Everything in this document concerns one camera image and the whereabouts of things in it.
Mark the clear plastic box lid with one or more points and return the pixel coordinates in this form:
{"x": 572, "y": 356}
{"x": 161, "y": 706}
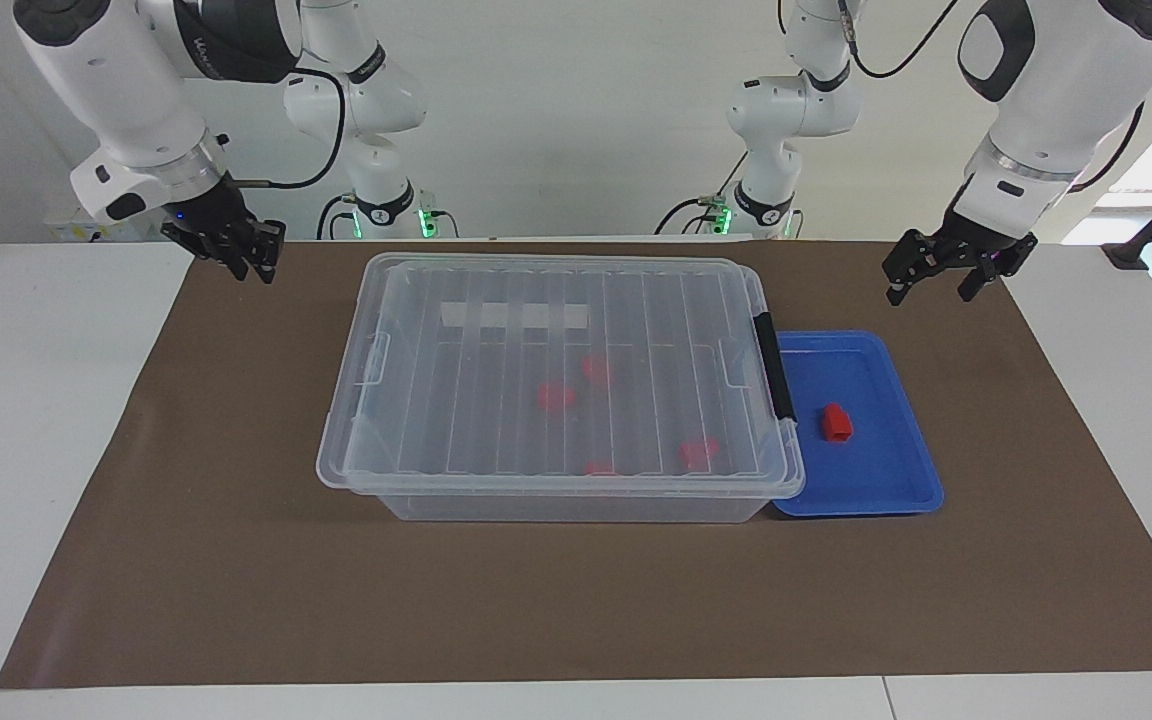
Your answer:
{"x": 496, "y": 420}

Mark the clear plastic storage box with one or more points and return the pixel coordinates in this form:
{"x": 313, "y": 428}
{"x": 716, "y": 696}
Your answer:
{"x": 576, "y": 508}

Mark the black box latch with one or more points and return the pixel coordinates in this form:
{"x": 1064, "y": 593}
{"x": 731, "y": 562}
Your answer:
{"x": 774, "y": 370}

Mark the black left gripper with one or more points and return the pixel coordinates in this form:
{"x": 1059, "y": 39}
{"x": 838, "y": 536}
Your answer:
{"x": 981, "y": 242}

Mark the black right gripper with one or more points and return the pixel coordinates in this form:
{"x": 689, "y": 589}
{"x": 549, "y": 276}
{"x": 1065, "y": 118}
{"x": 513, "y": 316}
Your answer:
{"x": 211, "y": 220}

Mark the brown table mat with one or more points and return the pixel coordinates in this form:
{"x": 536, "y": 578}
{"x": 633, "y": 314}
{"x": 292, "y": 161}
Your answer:
{"x": 536, "y": 600}

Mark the red block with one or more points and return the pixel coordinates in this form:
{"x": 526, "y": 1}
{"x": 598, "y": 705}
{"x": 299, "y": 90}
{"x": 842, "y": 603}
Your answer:
{"x": 556, "y": 396}
{"x": 596, "y": 368}
{"x": 836, "y": 425}
{"x": 699, "y": 452}
{"x": 599, "y": 467}

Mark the blue plastic tray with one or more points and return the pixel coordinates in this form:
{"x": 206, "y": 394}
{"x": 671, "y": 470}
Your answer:
{"x": 886, "y": 470}

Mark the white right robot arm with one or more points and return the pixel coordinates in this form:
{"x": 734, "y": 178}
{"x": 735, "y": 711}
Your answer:
{"x": 116, "y": 80}

